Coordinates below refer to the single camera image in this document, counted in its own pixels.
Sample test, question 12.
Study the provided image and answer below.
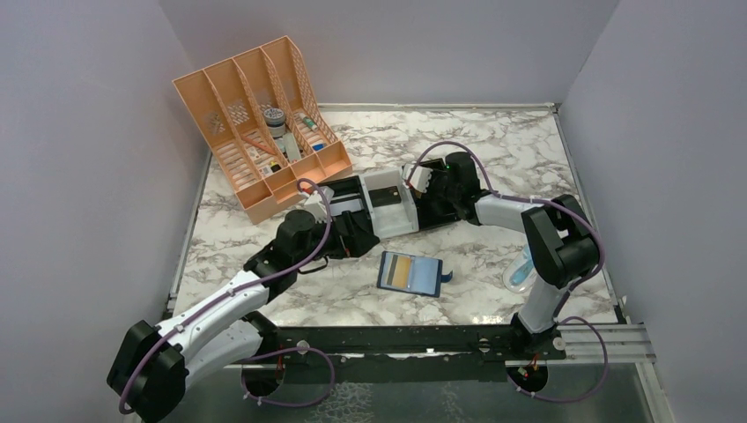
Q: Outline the orange plastic file organizer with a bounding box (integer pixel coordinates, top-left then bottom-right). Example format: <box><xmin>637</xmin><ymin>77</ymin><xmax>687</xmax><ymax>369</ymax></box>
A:
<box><xmin>173</xmin><ymin>36</ymin><xmax>352</xmax><ymax>224</ymax></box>

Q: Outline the left black plastic bin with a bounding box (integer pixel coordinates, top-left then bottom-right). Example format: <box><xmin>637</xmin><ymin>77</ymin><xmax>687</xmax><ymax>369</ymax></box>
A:
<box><xmin>320</xmin><ymin>176</ymin><xmax>379</xmax><ymax>255</ymax></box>

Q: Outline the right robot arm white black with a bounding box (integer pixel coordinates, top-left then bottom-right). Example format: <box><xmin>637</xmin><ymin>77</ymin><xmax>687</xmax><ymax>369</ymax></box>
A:
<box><xmin>405</xmin><ymin>152</ymin><xmax>604</xmax><ymax>343</ymax></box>

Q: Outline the silver credit card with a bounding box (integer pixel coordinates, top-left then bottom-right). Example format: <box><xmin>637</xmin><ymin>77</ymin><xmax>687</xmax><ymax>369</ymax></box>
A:
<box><xmin>330</xmin><ymin>198</ymin><xmax>364</xmax><ymax>216</ymax></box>

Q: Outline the grey round tape roll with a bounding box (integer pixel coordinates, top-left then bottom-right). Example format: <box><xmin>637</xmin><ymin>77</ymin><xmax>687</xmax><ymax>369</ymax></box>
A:
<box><xmin>263</xmin><ymin>108</ymin><xmax>286</xmax><ymax>138</ymax></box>

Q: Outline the green white marker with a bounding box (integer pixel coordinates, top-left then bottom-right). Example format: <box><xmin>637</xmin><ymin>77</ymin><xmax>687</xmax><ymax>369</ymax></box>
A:
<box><xmin>299</xmin><ymin>113</ymin><xmax>318</xmax><ymax>131</ymax></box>

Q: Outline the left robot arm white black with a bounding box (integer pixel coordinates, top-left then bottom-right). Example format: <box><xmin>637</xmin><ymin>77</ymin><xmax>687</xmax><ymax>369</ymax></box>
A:
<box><xmin>107</xmin><ymin>210</ymin><xmax>381</xmax><ymax>421</ymax></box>

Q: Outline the blue leather card holder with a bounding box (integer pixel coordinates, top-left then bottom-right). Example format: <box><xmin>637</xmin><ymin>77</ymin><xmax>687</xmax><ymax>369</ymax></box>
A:
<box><xmin>376</xmin><ymin>251</ymin><xmax>454</xmax><ymax>298</ymax></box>

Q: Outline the black plastic bin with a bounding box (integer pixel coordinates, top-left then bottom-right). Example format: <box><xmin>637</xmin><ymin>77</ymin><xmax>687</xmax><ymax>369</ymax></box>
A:
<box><xmin>320</xmin><ymin>176</ymin><xmax>379</xmax><ymax>255</ymax></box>
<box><xmin>408</xmin><ymin>160</ymin><xmax>463</xmax><ymax>231</ymax></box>

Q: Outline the right black plastic bin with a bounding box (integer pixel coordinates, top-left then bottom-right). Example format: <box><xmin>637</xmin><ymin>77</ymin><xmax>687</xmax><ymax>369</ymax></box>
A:
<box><xmin>408</xmin><ymin>160</ymin><xmax>463</xmax><ymax>231</ymax></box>

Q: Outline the orange pencil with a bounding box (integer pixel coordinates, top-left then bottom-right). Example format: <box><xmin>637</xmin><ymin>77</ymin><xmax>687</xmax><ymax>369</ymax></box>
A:
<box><xmin>241</xmin><ymin>136</ymin><xmax>276</xmax><ymax>155</ymax></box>

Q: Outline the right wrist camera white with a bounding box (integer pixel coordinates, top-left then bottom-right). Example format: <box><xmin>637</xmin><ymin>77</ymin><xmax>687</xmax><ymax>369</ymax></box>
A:
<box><xmin>402</xmin><ymin>164</ymin><xmax>433</xmax><ymax>194</ymax></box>

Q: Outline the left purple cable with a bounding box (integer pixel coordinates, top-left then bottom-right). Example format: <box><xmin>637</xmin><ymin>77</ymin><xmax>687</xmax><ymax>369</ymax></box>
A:
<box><xmin>117</xmin><ymin>178</ymin><xmax>334</xmax><ymax>416</ymax></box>

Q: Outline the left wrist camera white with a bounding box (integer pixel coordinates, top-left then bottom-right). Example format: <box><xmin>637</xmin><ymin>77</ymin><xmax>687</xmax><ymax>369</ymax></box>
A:
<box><xmin>303</xmin><ymin>187</ymin><xmax>335</xmax><ymax>223</ymax></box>

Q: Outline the black metal base rail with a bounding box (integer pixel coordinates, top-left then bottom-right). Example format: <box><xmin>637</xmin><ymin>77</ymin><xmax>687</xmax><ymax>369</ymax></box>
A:
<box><xmin>240</xmin><ymin>324</ymin><xmax>566</xmax><ymax>390</ymax></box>

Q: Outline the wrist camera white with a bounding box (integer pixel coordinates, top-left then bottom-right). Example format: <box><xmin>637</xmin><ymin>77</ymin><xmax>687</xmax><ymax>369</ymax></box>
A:
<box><xmin>402</xmin><ymin>164</ymin><xmax>433</xmax><ymax>194</ymax></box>
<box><xmin>303</xmin><ymin>187</ymin><xmax>335</xmax><ymax>223</ymax></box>

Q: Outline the black credit card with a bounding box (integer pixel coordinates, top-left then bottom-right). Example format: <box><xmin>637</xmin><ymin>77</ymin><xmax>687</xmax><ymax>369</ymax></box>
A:
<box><xmin>368</xmin><ymin>186</ymin><xmax>402</xmax><ymax>208</ymax></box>

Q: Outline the clear blue plastic case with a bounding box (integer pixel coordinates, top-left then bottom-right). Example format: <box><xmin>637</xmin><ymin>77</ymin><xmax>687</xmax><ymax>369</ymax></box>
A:
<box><xmin>502</xmin><ymin>245</ymin><xmax>536</xmax><ymax>293</ymax></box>

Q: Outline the white plastic bin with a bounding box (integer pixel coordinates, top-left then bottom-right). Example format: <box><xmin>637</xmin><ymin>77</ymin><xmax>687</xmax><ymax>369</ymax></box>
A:
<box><xmin>359</xmin><ymin>167</ymin><xmax>419</xmax><ymax>239</ymax></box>

